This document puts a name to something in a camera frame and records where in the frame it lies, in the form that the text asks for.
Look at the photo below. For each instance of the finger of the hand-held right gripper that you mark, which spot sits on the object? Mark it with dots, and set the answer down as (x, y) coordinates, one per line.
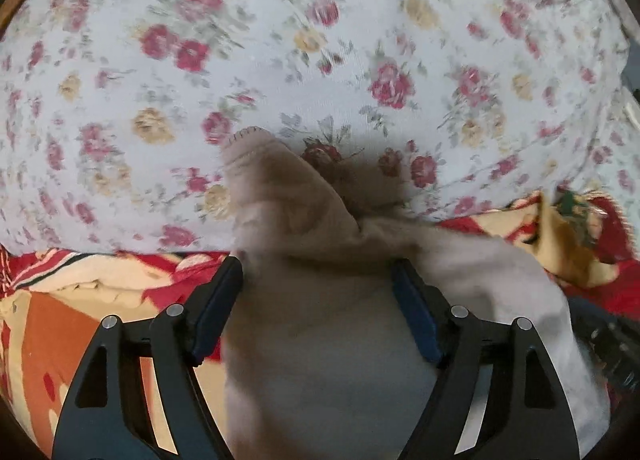
(607, 340)

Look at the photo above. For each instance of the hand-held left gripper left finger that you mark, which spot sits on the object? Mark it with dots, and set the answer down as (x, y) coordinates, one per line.
(220, 310)

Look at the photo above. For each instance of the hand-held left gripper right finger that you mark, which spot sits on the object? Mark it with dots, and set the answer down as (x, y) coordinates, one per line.
(417, 320)

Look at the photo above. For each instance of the beige zip jacket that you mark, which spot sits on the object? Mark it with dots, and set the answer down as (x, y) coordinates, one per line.
(325, 340)

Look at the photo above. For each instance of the orange red printed blanket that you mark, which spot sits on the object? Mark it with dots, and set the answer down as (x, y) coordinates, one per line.
(60, 330)

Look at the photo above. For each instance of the white floral quilt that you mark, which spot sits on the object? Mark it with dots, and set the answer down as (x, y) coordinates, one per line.
(300, 90)

